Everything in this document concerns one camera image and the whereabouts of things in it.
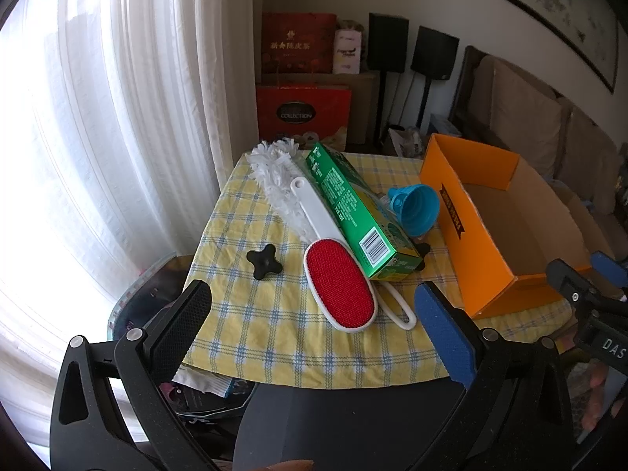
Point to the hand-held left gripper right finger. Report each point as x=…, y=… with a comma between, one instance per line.
x=441, y=324

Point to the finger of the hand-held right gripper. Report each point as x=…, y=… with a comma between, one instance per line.
x=564, y=274
x=602, y=261

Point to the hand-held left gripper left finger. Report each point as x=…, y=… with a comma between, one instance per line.
x=186, y=324

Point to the orange cardboard box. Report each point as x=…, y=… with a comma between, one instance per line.
x=471, y=235

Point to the black star-shaped knob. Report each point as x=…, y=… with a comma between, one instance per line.
x=264, y=262

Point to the red lint brush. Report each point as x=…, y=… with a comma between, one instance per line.
x=338, y=284

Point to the blue collapsible funnel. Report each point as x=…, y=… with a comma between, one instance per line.
x=417, y=211

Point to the green toothpaste box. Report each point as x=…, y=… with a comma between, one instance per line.
x=353, y=206

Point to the white fluffy duster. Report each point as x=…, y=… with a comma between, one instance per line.
x=279, y=176

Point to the person's right hand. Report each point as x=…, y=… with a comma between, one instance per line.
x=596, y=392

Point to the open brown cardboard box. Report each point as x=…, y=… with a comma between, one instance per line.
x=581, y=221

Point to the clear storage bin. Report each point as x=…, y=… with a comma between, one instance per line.
x=142, y=299

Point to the white paper packet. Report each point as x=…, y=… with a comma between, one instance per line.
x=201, y=382

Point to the yellow checked tablecloth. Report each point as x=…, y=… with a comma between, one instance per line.
x=255, y=333

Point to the large beige sofa cushion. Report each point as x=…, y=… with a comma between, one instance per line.
x=520, y=108

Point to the blue and white box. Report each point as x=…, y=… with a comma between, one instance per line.
x=444, y=125

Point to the dark wooden sofa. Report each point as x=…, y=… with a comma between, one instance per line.
x=463, y=108

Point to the black speaker stand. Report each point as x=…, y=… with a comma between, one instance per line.
x=381, y=103
x=426, y=103

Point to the red gift bag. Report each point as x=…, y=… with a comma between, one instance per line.
x=299, y=108

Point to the white sheer curtain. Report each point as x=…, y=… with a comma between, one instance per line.
x=122, y=83

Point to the black speaker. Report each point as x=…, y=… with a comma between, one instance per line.
x=387, y=41
x=434, y=54

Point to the pink and white tissue pack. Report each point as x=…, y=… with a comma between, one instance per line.
x=347, y=51

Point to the red gift box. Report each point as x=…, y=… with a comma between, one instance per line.
x=299, y=44

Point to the gold patterned bag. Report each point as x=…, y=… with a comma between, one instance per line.
x=349, y=25

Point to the framed wall painting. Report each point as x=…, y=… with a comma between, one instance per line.
x=539, y=0

